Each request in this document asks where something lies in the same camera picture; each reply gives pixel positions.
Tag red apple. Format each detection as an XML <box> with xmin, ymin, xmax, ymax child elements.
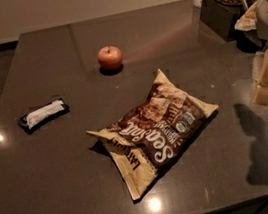
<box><xmin>97</xmin><ymin>46</ymin><xmax>123</xmax><ymax>71</ymax></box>

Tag brown chip bag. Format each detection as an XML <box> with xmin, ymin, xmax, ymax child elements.
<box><xmin>90</xmin><ymin>70</ymin><xmax>218</xmax><ymax>201</ymax></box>

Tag black bowl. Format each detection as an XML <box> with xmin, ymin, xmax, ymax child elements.
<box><xmin>235</xmin><ymin>30</ymin><xmax>267</xmax><ymax>54</ymax></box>

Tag dark brown box stand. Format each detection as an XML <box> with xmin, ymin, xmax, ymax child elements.
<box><xmin>200</xmin><ymin>0</ymin><xmax>242</xmax><ymax>42</ymax></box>

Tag black white snack bar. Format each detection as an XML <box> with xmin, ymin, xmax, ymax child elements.
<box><xmin>17</xmin><ymin>98</ymin><xmax>70</xmax><ymax>135</ymax></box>

